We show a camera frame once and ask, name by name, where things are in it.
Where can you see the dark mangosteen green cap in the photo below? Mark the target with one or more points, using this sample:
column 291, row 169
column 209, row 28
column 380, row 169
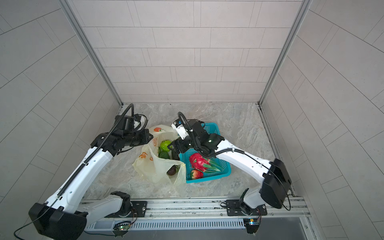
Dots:
column 172, row 171

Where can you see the left green circuit board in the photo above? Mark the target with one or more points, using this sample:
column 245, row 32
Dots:
column 120, row 229

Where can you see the cream printed plastic bag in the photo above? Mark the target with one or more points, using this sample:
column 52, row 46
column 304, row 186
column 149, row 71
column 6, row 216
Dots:
column 154, row 169

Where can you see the right green circuit board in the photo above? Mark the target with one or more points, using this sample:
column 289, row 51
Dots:
column 252, row 225

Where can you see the bright green custard apple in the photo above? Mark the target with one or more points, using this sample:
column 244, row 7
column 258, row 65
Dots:
column 164, row 146

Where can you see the teal plastic basket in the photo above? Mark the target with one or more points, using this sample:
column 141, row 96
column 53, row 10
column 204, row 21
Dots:
column 210, row 128

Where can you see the pink dragon fruit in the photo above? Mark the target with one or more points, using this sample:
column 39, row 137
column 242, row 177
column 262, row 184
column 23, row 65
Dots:
column 204, row 165

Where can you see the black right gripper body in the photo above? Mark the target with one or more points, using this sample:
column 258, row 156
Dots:
column 189, row 141

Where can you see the green circuit board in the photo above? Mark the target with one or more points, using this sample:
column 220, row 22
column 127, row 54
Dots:
column 120, row 229
column 252, row 225

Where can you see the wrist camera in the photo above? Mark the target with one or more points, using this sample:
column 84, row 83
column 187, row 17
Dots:
column 132, row 124
column 180, row 129

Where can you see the aluminium mounting rail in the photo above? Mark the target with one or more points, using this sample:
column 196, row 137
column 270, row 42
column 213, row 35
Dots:
column 190, row 208

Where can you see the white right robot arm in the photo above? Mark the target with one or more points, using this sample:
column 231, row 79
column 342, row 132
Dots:
column 272, row 176

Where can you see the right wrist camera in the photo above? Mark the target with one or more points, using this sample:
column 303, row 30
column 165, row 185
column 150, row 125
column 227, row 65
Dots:
column 180, row 129

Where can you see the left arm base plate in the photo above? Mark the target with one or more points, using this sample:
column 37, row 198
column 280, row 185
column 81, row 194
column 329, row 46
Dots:
column 135, row 209

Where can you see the red apple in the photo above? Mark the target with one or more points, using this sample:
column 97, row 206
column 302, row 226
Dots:
column 196, row 174

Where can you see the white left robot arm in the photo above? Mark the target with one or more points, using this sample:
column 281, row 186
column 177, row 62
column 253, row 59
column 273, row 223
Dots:
column 59, row 218

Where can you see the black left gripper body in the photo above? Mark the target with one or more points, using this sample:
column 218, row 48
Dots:
column 135, row 138

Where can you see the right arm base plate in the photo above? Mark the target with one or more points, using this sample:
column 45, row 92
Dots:
column 238, row 208

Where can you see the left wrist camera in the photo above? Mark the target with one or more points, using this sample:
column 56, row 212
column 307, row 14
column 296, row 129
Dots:
column 132, row 124

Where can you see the green lime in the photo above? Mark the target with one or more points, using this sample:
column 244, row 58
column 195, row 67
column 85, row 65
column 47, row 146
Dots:
column 164, row 155

